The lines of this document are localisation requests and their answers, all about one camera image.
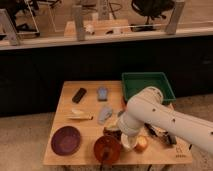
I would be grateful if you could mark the yellow-red apple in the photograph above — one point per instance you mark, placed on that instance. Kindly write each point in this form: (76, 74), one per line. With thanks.
(141, 144)

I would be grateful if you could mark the black metal clip tool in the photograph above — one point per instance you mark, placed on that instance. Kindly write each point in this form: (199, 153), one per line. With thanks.
(168, 138)

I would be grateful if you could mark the green plastic tray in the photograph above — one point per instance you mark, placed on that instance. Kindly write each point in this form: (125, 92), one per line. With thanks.
(134, 82)

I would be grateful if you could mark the black office chair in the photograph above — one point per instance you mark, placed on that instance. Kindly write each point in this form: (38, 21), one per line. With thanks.
(152, 8)

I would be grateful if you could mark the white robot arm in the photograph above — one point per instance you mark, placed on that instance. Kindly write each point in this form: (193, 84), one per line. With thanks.
(146, 107)

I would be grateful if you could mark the black handled knife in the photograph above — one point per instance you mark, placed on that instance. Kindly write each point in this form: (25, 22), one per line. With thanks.
(151, 131)

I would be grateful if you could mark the white cup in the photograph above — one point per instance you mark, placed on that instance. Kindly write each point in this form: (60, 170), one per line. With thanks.
(128, 142)

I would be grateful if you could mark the purple plate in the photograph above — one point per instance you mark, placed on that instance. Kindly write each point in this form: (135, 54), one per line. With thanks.
(66, 141)

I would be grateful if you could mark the black remote control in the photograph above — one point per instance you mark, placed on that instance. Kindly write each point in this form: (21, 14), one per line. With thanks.
(79, 95)

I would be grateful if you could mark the cream wooden spatula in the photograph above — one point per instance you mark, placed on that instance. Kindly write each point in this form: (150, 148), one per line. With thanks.
(77, 114)

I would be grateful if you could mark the red-brown bowl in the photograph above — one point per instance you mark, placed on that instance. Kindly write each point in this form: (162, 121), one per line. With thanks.
(114, 149)

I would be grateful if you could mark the grey-blue cloth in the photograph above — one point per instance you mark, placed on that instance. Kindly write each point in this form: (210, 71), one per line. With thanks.
(104, 114)

